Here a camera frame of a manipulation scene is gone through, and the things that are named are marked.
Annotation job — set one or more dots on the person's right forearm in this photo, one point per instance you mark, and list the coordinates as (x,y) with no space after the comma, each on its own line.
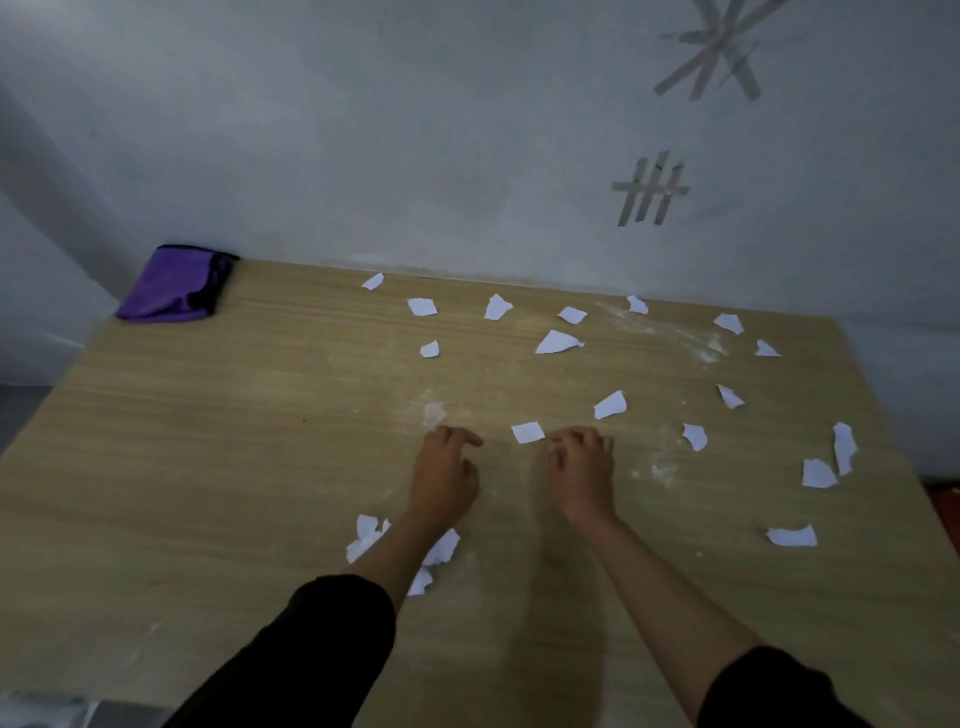
(675,615)

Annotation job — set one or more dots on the person's left thumb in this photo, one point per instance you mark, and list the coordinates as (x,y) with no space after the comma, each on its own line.
(471,472)

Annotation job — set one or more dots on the grid of grey tape strips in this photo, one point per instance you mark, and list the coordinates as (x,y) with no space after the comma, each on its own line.
(649,189)

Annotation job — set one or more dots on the crossed grey tape strips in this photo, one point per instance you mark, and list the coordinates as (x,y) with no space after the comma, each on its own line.
(718,46)

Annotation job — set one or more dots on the person's right hand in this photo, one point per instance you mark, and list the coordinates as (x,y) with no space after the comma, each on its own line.
(583,480)

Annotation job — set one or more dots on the scattered white paper scraps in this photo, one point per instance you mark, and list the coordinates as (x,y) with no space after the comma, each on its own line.
(559,343)

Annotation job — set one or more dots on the person's left forearm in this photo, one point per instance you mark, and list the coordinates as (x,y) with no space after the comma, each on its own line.
(337,622)

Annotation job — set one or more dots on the person's left hand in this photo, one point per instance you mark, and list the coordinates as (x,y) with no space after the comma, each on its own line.
(439,480)

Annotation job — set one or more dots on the purple fabric pouch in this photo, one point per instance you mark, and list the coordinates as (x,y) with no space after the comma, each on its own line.
(172,285)

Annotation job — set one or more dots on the person's right thumb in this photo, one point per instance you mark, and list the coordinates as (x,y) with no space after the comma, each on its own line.
(555,459)

